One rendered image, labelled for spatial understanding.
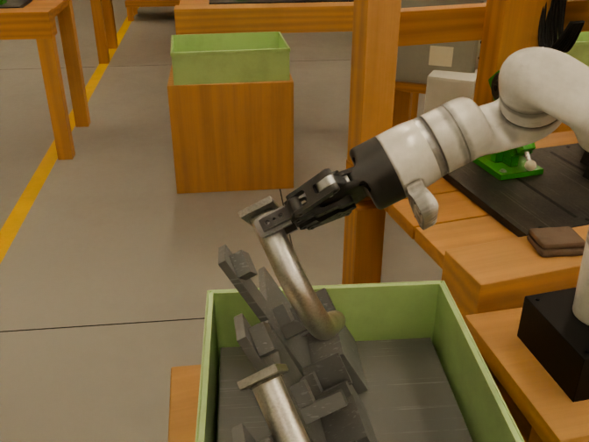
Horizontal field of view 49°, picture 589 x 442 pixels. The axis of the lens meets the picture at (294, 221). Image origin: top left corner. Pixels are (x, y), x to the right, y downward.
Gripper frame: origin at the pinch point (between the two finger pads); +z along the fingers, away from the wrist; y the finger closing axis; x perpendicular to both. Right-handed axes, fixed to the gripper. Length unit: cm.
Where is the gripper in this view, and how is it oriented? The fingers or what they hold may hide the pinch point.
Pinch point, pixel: (276, 224)
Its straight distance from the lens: 72.5
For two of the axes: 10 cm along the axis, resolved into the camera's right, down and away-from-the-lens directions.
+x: 4.2, 8.7, -2.4
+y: -1.8, -1.8, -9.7
